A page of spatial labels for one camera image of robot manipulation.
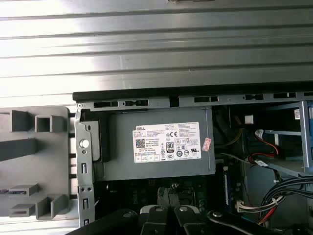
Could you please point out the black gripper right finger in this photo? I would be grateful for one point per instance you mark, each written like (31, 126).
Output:
(185, 220)

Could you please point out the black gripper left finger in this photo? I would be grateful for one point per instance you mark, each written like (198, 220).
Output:
(154, 220)

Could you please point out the grey power supply unit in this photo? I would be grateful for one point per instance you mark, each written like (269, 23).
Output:
(122, 147)

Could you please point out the black PC case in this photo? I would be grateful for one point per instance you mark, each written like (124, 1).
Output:
(83, 151)

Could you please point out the grey parts rack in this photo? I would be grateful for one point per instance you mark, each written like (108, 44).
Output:
(49, 159)

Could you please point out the grey metal drive cage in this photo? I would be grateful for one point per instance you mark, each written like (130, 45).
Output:
(304, 137)

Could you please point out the blue tall disk carrier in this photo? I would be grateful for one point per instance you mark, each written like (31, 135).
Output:
(310, 122)

